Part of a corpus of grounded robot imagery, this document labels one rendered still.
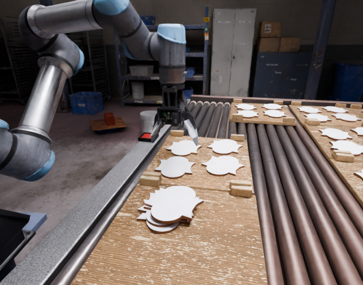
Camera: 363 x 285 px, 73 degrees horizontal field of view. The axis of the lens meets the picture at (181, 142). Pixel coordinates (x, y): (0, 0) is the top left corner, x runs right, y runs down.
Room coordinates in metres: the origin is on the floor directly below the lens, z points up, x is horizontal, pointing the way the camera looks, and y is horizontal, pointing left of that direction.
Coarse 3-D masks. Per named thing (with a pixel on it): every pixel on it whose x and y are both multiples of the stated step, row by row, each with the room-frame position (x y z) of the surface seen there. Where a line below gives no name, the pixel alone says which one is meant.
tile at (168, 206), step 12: (168, 192) 0.54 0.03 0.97; (180, 192) 0.54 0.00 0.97; (192, 192) 0.54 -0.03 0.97; (156, 204) 0.49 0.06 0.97; (168, 204) 0.49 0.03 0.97; (180, 204) 0.49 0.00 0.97; (192, 204) 0.49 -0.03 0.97; (156, 216) 0.45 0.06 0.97; (168, 216) 0.45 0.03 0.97; (180, 216) 0.45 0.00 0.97
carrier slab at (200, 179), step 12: (168, 144) 0.94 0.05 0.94; (204, 144) 0.94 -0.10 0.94; (240, 144) 0.94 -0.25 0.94; (156, 156) 0.83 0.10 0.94; (168, 156) 0.83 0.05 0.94; (192, 156) 0.83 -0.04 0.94; (204, 156) 0.83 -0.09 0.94; (216, 156) 0.83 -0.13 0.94; (240, 156) 0.83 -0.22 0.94; (156, 168) 0.74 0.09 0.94; (192, 168) 0.74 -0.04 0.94; (204, 168) 0.74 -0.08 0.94; (168, 180) 0.66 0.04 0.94; (180, 180) 0.66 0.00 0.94; (192, 180) 0.66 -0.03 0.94; (204, 180) 0.66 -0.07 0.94; (216, 180) 0.66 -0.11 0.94; (228, 180) 0.66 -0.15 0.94; (240, 180) 0.66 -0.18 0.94; (252, 180) 0.66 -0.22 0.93; (252, 192) 0.59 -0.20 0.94
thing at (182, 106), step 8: (168, 88) 0.67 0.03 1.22; (176, 88) 0.68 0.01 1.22; (168, 96) 0.67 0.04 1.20; (176, 96) 0.69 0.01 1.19; (168, 104) 0.67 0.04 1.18; (176, 104) 0.69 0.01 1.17; (184, 104) 0.72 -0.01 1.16; (168, 112) 0.67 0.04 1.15; (176, 112) 0.67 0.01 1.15; (184, 112) 0.72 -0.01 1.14; (160, 120) 0.69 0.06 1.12; (168, 120) 0.68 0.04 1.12; (176, 120) 0.67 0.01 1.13
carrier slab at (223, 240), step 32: (224, 192) 0.59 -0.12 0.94; (128, 224) 0.46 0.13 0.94; (192, 224) 0.46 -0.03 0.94; (224, 224) 0.46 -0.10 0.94; (256, 224) 0.46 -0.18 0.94; (96, 256) 0.37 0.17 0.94; (128, 256) 0.37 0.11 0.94; (160, 256) 0.37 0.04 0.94; (192, 256) 0.37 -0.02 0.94; (224, 256) 0.37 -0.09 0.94; (256, 256) 0.37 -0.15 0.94
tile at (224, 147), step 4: (220, 140) 0.97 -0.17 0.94; (224, 140) 0.97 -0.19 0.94; (228, 140) 0.97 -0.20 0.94; (232, 140) 0.97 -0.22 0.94; (212, 144) 0.92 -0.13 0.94; (216, 144) 0.92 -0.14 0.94; (220, 144) 0.92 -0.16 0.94; (224, 144) 0.92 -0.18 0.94; (228, 144) 0.92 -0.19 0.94; (232, 144) 0.92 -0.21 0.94; (236, 144) 0.92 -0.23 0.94; (212, 148) 0.89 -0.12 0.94; (216, 148) 0.88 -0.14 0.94; (220, 148) 0.88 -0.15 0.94; (224, 148) 0.88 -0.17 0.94; (228, 148) 0.88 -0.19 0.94; (232, 148) 0.88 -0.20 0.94; (236, 148) 0.88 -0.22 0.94; (216, 152) 0.85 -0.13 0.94; (220, 152) 0.85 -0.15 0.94; (224, 152) 0.85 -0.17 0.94; (228, 152) 0.85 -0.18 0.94; (232, 152) 0.86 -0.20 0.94; (236, 152) 0.85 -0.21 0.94
